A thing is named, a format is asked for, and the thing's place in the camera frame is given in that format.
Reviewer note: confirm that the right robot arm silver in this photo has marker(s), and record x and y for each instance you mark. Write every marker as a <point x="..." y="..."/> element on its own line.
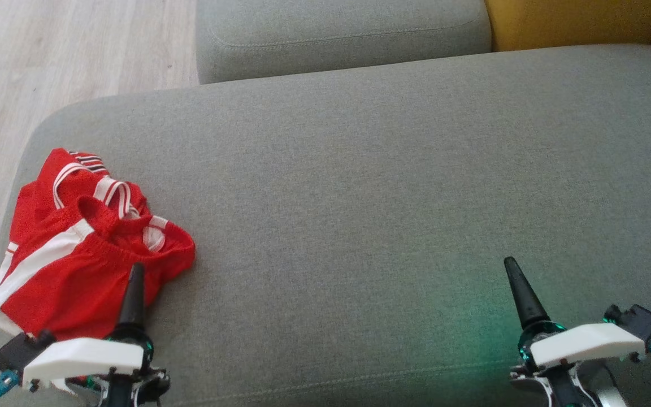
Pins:
<point x="605" y="390"/>

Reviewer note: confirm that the red white basketball jersey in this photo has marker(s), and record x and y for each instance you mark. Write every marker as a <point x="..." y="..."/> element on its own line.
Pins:
<point x="37" y="198"/>

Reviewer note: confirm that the red shorts white stripe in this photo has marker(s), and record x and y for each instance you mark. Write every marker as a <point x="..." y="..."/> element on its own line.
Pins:
<point x="77" y="282"/>

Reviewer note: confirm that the yellow sofa back cushion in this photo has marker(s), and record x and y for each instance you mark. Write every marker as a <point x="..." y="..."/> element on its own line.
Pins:
<point x="574" y="22"/>

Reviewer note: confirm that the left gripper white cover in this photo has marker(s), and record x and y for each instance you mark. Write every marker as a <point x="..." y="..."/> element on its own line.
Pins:
<point x="82" y="359"/>

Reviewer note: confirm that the grey sofa seat cushion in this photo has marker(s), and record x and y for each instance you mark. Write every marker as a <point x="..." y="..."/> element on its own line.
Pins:
<point x="331" y="34"/>

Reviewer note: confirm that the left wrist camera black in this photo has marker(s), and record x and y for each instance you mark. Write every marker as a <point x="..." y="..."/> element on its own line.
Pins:
<point x="20" y="350"/>

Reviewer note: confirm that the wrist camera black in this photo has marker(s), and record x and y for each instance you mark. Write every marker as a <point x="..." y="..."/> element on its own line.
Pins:
<point x="636" y="322"/>
<point x="20" y="350"/>

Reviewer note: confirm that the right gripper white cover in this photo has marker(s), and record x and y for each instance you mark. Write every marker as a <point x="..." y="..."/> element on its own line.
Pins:
<point x="585" y="342"/>

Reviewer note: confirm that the large grey sofa chaise cushion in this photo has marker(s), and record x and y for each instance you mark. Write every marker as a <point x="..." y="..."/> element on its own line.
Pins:
<point x="359" y="198"/>

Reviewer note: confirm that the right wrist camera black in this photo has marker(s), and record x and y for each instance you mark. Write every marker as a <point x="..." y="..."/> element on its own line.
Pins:
<point x="636" y="322"/>

